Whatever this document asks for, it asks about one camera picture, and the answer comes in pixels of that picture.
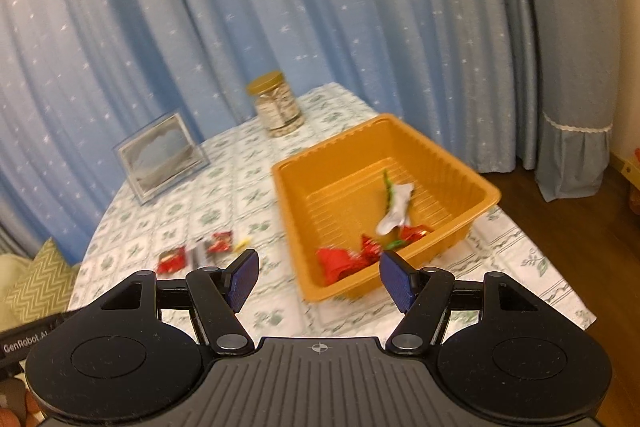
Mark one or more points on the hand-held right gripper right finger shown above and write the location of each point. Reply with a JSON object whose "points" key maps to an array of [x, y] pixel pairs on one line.
{"points": [[397, 282]]}

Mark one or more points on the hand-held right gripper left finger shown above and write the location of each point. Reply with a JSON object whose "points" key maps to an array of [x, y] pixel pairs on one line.
{"points": [[242, 278]]}

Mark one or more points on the yellow candy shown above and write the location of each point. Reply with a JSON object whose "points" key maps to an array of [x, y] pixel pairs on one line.
{"points": [[242, 244]]}

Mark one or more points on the green brown candy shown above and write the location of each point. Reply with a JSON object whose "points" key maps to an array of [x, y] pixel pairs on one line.
{"points": [[393, 244]]}

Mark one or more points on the red candy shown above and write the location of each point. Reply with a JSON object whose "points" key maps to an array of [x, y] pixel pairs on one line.
{"points": [[412, 234], [222, 242]]}

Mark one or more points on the small red snack packet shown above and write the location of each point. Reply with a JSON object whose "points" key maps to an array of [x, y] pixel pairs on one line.
{"points": [[371, 249]]}

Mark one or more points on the large red snack packet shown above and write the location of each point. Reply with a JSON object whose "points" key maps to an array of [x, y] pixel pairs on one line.
{"points": [[340, 264], [172, 260]]}

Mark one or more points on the green white snack packet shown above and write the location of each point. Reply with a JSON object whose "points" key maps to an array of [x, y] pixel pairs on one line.
{"points": [[397, 204]]}

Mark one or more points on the orange plastic basket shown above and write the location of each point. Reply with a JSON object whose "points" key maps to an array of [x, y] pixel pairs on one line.
{"points": [[345, 167]]}

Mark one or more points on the person's left hand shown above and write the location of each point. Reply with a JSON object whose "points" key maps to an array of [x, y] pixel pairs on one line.
{"points": [[17, 404]]}

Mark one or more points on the green zigzag cushion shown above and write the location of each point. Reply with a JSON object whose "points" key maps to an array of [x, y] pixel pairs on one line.
{"points": [[37, 282]]}

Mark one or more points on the clear jar of nuts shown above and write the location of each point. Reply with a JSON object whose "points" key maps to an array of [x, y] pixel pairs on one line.
{"points": [[277, 107]]}

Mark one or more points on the grey curtain with lace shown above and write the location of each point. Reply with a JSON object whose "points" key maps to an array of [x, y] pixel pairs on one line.
{"points": [[565, 57]]}

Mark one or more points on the clear acrylic picture frame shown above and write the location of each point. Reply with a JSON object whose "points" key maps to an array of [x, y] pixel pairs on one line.
{"points": [[157, 154]]}

